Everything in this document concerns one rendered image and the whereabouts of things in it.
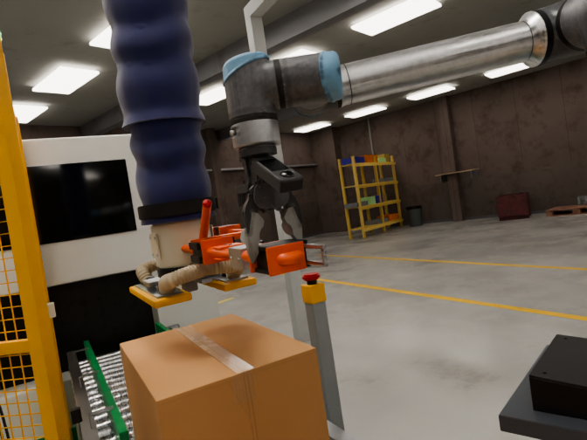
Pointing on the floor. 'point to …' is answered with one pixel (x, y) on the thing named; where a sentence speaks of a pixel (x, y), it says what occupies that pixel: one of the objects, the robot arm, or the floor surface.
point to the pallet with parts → (569, 209)
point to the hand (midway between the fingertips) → (278, 254)
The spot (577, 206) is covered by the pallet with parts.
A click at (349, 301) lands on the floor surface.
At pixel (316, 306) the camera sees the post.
